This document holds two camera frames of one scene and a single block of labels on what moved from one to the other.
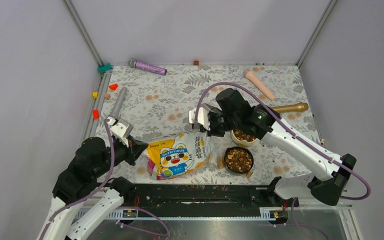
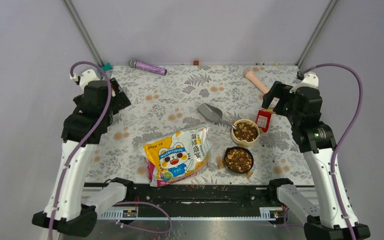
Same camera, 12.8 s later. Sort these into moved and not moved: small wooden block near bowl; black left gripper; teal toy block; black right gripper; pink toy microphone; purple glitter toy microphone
Moved: black right gripper; black left gripper
Not moved: small wooden block near bowl; purple glitter toy microphone; teal toy block; pink toy microphone
